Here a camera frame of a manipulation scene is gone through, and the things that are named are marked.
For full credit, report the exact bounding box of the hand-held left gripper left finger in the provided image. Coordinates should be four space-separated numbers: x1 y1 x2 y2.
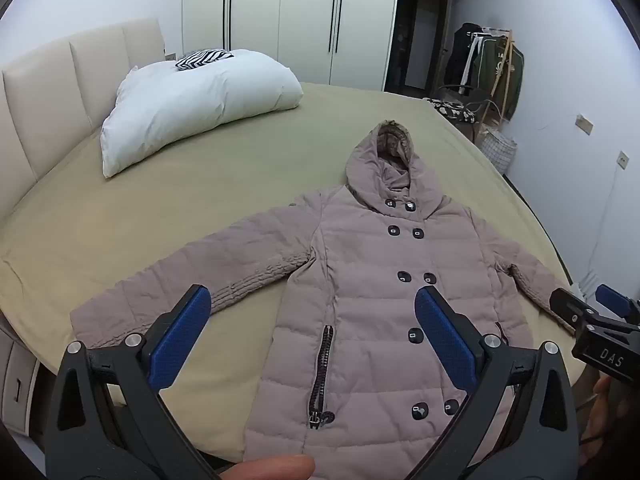
44 284 221 480

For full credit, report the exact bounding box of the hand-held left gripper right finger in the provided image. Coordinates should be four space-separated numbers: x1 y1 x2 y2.
405 285 581 480

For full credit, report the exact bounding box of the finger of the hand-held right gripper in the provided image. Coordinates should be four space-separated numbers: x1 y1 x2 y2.
549 287 592 332
596 283 640 322

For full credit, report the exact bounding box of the mauve hooded puffer jacket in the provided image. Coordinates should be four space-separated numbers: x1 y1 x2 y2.
70 120 576 463

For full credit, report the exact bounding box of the wooden clothes rack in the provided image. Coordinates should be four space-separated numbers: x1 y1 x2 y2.
467 27 517 146

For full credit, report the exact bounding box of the person's right hand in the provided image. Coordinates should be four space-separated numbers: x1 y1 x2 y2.
580 374 640 463

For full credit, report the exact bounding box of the person's left hand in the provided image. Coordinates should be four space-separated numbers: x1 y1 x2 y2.
219 454 317 480

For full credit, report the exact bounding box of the bed with beige sheet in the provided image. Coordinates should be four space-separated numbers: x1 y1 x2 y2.
0 80 591 461

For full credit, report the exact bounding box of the white checked basket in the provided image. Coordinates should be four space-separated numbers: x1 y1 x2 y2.
481 127 517 176

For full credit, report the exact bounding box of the white bedside drawer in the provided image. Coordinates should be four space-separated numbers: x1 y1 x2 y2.
0 330 42 442

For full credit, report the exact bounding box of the black chair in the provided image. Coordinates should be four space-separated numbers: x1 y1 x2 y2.
425 82 498 138

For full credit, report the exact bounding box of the floral cushion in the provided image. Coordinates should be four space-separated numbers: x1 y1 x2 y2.
424 97 477 125

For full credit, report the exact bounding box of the white pillow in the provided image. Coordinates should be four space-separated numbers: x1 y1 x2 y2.
100 49 304 178

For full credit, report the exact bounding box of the black hanging jacket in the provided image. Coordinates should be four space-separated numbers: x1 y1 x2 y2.
444 22 496 96

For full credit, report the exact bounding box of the beige padded headboard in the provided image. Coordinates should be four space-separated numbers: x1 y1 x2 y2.
0 17 166 221

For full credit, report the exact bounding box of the zebra striped cloth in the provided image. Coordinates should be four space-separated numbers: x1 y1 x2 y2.
175 48 235 72

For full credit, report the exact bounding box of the white wardrobe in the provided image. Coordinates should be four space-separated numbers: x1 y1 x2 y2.
181 0 401 92

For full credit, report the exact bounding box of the thin wall cable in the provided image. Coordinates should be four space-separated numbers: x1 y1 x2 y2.
575 169 622 288

